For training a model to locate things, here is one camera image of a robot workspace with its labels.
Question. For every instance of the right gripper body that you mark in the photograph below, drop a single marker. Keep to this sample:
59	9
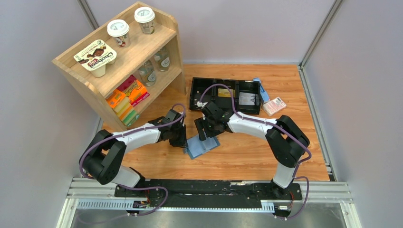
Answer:
212	123

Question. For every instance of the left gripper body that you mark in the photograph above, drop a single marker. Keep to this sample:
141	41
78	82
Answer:
175	130

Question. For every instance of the teal leather card holder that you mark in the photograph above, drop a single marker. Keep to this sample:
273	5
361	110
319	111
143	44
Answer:
196	147

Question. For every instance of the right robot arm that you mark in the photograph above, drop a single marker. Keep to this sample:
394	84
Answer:
285	139

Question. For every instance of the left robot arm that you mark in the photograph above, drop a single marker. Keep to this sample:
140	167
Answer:
103	157

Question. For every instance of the gold card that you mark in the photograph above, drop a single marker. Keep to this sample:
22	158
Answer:
223	92

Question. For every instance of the silver VIP card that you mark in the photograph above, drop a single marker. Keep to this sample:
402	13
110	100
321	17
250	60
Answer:
248	98

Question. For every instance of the pink card box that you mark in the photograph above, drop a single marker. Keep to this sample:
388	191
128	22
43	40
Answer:
274	106

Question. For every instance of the black bin middle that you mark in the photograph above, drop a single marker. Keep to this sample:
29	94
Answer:
225	103

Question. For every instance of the black bin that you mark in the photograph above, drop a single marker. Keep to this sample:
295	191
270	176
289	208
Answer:
225	103
248	87
198	86

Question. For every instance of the black bin left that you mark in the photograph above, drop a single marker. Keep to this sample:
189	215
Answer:
198	86

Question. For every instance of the black bin right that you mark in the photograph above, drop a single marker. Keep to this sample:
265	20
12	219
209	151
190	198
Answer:
248	87

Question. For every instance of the light blue box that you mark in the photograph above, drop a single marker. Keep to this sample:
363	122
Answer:
262	92

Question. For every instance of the red orange sponge pack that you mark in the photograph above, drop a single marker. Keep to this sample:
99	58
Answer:
134	90

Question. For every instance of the colourful sponge stack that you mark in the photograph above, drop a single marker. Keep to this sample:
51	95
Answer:
122	107

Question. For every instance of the glass bottle left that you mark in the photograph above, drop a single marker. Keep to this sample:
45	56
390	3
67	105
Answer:
147	73

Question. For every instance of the glass bottle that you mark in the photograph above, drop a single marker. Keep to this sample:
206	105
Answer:
162	59
147	73

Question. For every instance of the glass bottle right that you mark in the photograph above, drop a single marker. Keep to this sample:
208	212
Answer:
162	59

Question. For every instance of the wooden shelf unit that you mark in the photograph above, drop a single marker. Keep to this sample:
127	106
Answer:
143	47

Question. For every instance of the Chobani yogurt pack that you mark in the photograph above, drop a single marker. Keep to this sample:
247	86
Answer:
95	57

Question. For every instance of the white lidded cup left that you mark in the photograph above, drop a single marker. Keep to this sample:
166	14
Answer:
118	29

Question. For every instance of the white lidded cup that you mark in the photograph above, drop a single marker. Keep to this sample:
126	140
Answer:
144	16
118	29

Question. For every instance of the white lidded cup right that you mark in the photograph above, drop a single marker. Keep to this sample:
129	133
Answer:
144	16

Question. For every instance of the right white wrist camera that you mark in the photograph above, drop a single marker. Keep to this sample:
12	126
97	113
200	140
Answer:
201	105

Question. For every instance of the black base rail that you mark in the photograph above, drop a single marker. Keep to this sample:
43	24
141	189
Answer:
213	194

